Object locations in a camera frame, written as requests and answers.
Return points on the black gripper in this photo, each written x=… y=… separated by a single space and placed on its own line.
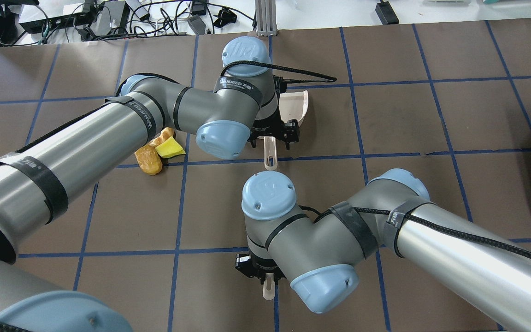
x=260 y=268
x=269 y=127

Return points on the beige plastic dustpan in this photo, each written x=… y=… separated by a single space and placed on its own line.
x=292 y=106

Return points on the yellow sponge piece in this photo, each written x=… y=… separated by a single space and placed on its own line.
x=169 y=149

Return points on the yellow bread roll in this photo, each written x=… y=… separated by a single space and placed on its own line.
x=148 y=160

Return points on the beige hand brush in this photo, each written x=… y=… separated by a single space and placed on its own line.
x=269 y=287

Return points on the black power adapter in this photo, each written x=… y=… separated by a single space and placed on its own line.
x=386 y=13

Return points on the aluminium frame post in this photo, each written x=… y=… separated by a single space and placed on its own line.
x=265 y=18

